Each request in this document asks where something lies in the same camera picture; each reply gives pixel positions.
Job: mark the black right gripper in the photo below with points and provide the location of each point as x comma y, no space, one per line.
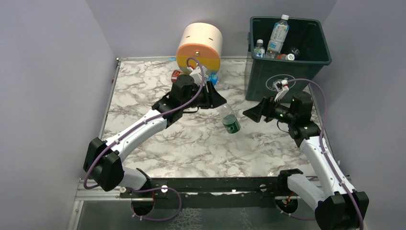
267,109

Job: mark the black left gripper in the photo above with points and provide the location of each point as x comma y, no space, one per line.
207,96

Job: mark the green label bottle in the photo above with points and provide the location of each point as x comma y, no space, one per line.
229,118

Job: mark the white blue label bottle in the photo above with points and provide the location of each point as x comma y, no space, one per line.
259,50

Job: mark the orange label clear bottle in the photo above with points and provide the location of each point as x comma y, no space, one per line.
289,57

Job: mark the white label long bottle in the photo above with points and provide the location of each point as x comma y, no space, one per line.
277,38

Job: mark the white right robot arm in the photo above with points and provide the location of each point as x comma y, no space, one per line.
336,203

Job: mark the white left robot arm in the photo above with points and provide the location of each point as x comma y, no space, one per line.
104,162

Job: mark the dark green plastic bin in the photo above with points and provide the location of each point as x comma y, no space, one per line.
306,35

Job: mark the blue cap clear bottle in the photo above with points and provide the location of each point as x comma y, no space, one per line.
213,78

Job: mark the red gold label bottle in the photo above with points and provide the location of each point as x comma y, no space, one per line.
175,74

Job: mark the cream orange round drawer box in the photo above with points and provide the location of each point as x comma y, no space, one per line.
203,42

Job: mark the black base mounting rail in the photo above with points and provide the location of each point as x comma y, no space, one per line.
231,192

